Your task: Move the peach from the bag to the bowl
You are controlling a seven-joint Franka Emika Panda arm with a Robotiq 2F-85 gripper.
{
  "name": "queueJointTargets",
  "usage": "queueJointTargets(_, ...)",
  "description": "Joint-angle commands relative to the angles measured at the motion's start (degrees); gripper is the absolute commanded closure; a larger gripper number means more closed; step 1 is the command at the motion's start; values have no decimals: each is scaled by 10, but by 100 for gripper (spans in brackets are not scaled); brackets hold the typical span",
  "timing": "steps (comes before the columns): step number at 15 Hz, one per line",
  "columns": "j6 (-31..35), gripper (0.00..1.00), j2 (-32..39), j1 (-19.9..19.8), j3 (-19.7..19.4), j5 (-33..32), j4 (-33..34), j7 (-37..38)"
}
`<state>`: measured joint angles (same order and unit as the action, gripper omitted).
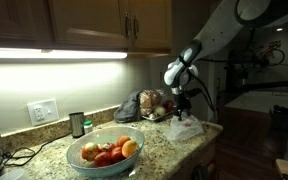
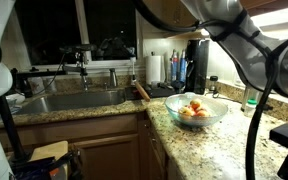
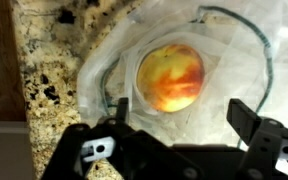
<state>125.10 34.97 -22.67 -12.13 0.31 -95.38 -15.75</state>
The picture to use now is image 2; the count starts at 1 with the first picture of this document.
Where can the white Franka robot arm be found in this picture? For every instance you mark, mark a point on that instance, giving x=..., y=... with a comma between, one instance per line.
x=250, y=50

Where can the large glass bowl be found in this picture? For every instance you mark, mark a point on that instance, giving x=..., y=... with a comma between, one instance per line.
x=197, y=120

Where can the metal cup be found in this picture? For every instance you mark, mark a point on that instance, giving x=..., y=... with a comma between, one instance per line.
x=244, y=96

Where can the orange fruit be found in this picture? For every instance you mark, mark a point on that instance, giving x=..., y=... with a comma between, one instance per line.
x=202, y=113
x=186, y=111

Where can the small jar black lid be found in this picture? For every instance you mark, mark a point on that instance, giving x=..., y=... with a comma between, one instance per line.
x=213, y=84

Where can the yellow red apple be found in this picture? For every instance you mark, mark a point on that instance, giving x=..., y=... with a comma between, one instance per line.
x=195, y=104

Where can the tall black appliance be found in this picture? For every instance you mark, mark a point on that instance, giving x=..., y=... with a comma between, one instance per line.
x=196, y=70

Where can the black flat tray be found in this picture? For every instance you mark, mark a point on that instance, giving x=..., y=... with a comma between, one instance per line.
x=164, y=91

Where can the blue spray bottle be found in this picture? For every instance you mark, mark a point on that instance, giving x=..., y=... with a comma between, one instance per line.
x=182, y=66

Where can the under cabinet light strip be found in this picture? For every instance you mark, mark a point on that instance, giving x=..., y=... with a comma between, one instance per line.
x=284, y=18

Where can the spray bottle red label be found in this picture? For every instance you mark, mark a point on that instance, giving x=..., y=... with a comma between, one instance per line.
x=174, y=66

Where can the pale spray bottle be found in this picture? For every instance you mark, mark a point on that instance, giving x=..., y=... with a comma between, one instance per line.
x=167, y=66

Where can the wooden rolling pin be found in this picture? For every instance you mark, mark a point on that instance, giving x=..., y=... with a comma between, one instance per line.
x=142, y=91

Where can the paper towel roll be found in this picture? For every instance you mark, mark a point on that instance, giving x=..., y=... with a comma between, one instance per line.
x=154, y=70

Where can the wooden base cabinet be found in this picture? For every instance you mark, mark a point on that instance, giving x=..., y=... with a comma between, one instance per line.
x=110, y=156

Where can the white dish brush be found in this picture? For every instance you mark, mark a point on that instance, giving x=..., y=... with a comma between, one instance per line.
x=133, y=68

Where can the metal soap dispenser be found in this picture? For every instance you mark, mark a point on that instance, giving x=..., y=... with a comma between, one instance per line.
x=113, y=78

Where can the chrome kitchen faucet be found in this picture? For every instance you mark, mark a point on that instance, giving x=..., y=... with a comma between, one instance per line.
x=84, y=80

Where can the stainless steel sink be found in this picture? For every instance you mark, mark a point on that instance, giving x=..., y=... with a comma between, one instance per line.
x=74, y=101

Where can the light wooden board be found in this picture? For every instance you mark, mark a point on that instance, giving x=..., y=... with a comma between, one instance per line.
x=49, y=150

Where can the black equipment orange tag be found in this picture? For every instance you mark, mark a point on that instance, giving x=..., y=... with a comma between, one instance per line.
x=47, y=168

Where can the white framed window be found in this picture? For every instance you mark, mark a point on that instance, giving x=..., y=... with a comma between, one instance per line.
x=80, y=33

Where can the white mug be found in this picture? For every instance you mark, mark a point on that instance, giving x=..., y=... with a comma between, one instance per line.
x=36, y=85
x=50, y=85

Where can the black stand pole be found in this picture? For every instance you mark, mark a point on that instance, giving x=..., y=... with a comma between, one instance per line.
x=9, y=130

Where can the wooden wall cabinet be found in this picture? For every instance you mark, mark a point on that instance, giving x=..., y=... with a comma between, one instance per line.
x=170, y=13

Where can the black stereo camera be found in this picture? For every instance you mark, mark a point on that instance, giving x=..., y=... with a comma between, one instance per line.
x=79, y=48

